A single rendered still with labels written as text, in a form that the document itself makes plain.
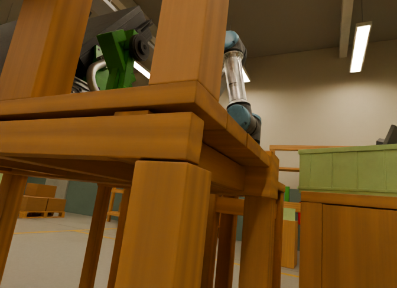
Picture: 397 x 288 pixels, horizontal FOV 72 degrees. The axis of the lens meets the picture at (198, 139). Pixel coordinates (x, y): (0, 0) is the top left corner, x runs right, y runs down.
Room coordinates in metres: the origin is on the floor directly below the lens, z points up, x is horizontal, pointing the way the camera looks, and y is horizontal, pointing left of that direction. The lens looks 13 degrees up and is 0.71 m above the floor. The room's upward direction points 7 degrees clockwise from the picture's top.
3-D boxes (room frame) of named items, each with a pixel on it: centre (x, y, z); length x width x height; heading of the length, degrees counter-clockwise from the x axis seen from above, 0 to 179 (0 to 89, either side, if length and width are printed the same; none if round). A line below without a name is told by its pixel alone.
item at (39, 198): (6.74, 3.69, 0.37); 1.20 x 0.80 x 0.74; 162
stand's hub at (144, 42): (0.70, 0.19, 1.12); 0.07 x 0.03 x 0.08; 153
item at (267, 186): (1.26, 0.40, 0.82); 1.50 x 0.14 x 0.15; 63
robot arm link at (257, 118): (1.34, -0.25, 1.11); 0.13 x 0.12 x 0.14; 151
